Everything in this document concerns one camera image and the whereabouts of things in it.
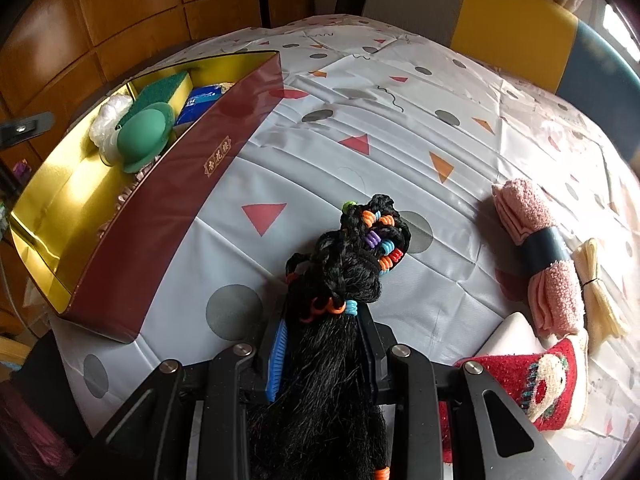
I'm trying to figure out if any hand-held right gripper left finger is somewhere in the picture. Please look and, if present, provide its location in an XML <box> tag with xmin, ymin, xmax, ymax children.
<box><xmin>92</xmin><ymin>305</ymin><xmax>291</xmax><ymax>480</ymax></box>

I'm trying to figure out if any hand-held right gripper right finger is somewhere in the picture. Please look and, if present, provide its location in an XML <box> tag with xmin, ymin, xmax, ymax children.
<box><xmin>357</xmin><ymin>305</ymin><xmax>576</xmax><ymax>480</ymax></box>

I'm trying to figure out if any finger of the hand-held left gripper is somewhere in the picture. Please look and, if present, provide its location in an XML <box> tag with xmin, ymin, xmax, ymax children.
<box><xmin>0</xmin><ymin>111</ymin><xmax>55</xmax><ymax>143</ymax></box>

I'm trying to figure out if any black braided wig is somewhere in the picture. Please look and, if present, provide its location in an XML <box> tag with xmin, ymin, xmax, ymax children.
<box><xmin>250</xmin><ymin>194</ymin><xmax>412</xmax><ymax>480</ymax></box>

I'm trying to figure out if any white plastic bag bundle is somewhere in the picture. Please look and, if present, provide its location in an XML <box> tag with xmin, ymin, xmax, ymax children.
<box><xmin>89</xmin><ymin>95</ymin><xmax>136</xmax><ymax>163</ymax></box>

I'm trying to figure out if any green silicone lid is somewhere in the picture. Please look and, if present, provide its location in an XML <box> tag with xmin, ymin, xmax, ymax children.
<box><xmin>116</xmin><ymin>101</ymin><xmax>176</xmax><ymax>175</ymax></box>

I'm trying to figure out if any red fuzzy sock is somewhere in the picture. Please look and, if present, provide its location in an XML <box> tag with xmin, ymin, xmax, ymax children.
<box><xmin>440</xmin><ymin>329</ymin><xmax>591</xmax><ymax>463</ymax></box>

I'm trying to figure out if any green and yellow sponge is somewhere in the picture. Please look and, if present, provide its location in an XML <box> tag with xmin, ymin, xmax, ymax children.
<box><xmin>131</xmin><ymin>71</ymin><xmax>195</xmax><ymax>113</ymax></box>

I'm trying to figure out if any white plastic cup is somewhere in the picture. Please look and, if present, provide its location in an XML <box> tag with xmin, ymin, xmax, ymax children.
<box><xmin>481</xmin><ymin>311</ymin><xmax>548</xmax><ymax>361</ymax></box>

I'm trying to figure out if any red gift box gold interior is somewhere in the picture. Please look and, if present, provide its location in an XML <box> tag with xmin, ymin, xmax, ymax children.
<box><xmin>10</xmin><ymin>50</ymin><xmax>285</xmax><ymax>345</ymax></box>

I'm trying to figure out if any blue tissue pack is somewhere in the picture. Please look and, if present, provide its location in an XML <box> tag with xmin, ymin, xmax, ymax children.
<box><xmin>175</xmin><ymin>82</ymin><xmax>236</xmax><ymax>126</ymax></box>

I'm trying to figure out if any pink towel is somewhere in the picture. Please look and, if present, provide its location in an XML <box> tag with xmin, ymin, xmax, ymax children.
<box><xmin>491</xmin><ymin>178</ymin><xmax>586</xmax><ymax>338</ymax></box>

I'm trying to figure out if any cream mesh cloth roll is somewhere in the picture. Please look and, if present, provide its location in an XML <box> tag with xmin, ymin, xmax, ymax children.
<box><xmin>571</xmin><ymin>238</ymin><xmax>632</xmax><ymax>351</ymax></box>

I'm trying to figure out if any wooden wardrobe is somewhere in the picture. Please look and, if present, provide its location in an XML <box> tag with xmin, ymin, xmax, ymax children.
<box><xmin>0</xmin><ymin>0</ymin><xmax>346</xmax><ymax>311</ymax></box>

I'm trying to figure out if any grey yellow blue headboard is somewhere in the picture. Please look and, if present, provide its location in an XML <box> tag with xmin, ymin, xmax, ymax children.
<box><xmin>360</xmin><ymin>0</ymin><xmax>640</xmax><ymax>111</ymax></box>

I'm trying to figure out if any window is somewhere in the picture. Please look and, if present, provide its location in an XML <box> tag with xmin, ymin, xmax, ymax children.
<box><xmin>600</xmin><ymin>5</ymin><xmax>640</xmax><ymax>56</ymax></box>

